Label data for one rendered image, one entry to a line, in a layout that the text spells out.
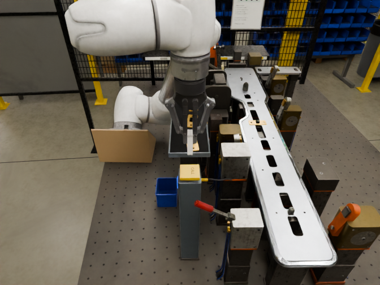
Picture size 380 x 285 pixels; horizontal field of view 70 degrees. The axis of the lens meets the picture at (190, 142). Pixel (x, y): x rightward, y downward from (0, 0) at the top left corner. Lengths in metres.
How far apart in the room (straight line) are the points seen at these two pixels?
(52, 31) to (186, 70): 2.91
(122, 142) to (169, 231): 0.54
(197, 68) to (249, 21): 1.63
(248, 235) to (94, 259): 0.65
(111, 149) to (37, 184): 1.29
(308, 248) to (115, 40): 0.76
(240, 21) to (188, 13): 1.66
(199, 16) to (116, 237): 0.98
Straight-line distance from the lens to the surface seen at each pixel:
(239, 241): 0.91
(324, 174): 1.13
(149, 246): 1.23
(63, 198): 2.51
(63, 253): 2.19
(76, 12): 0.57
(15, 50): 3.67
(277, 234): 0.93
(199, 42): 0.58
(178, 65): 0.61
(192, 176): 0.82
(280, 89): 1.75
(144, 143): 1.48
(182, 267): 1.18
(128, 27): 0.55
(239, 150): 1.01
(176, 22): 0.56
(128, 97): 1.56
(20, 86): 3.87
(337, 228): 0.99
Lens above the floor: 1.75
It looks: 38 degrees down
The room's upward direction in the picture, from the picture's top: straight up
